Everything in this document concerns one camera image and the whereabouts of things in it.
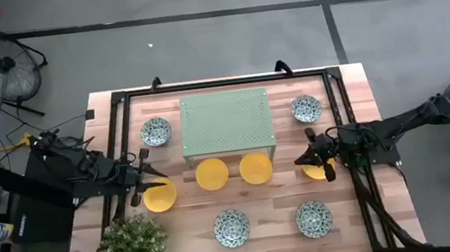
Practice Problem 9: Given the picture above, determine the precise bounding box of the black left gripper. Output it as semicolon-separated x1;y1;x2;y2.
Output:
114;145;171;209

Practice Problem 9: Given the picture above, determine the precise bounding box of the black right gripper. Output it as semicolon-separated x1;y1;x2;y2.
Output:
290;123;344;187

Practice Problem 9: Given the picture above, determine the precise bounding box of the teal floral ceramic bowl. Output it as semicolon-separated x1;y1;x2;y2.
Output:
138;115;174;149
293;197;336;242
289;92;325;126
212;207;254;251

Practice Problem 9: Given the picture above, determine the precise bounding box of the artificial leafy green plant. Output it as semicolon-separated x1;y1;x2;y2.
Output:
96;210;171;252

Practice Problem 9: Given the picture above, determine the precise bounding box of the green perforated metal shelf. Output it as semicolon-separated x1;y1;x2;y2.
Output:
175;86;280;171

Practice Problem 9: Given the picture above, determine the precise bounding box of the black equipment box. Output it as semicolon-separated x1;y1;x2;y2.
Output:
0;147;81;249

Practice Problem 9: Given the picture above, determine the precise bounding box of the printed drink can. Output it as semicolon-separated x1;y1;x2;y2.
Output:
0;220;17;246

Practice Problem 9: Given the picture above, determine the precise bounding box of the black floor fan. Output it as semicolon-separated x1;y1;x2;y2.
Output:
0;19;55;123

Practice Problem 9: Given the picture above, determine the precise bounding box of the black frame clamp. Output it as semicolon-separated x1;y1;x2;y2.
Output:
149;75;164;91
272;57;295;77

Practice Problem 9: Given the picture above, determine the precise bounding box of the black metal table frame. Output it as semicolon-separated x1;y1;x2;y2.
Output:
74;56;428;252

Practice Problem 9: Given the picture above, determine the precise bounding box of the yellow cable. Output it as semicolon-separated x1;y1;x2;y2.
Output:
0;131;35;154

